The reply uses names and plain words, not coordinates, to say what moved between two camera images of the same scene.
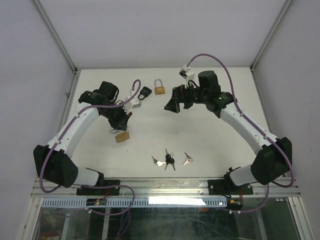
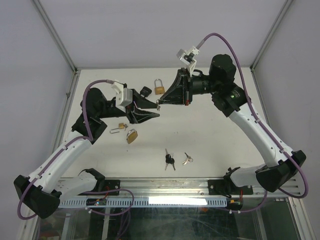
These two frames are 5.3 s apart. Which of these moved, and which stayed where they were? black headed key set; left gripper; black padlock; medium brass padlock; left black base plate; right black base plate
Moved: medium brass padlock; left gripper
Stayed: left black base plate; black padlock; black headed key set; right black base plate
